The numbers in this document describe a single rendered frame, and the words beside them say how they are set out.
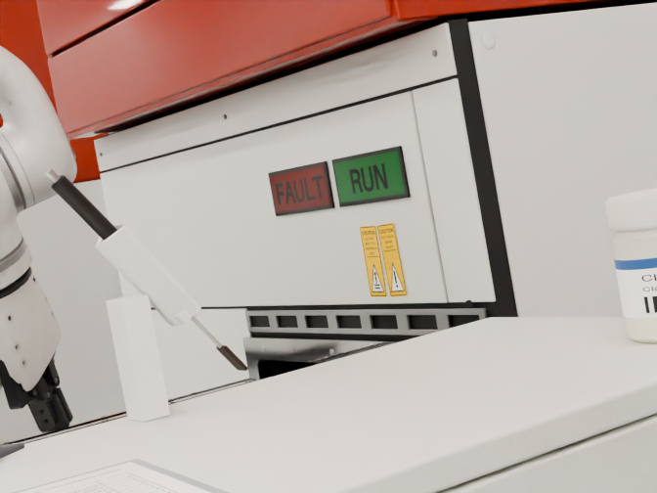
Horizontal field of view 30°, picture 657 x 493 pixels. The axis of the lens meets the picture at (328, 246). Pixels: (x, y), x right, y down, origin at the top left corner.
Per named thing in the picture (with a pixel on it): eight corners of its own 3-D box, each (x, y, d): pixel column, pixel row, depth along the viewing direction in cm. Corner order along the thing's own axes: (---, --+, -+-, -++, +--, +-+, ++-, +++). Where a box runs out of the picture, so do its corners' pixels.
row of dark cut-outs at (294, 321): (252, 331, 144) (249, 310, 144) (494, 335, 107) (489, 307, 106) (248, 332, 143) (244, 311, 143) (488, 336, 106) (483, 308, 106)
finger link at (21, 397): (-10, 325, 114) (20, 332, 120) (-6, 407, 113) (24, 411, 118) (1, 323, 114) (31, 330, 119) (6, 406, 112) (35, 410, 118)
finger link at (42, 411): (18, 375, 120) (42, 428, 123) (6, 394, 117) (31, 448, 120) (47, 370, 119) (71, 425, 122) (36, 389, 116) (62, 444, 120)
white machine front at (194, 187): (160, 411, 177) (109, 137, 174) (544, 471, 107) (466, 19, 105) (141, 417, 175) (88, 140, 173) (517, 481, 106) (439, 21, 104)
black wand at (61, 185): (45, 176, 81) (58, 163, 82) (38, 178, 82) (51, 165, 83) (242, 376, 88) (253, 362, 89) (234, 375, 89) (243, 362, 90)
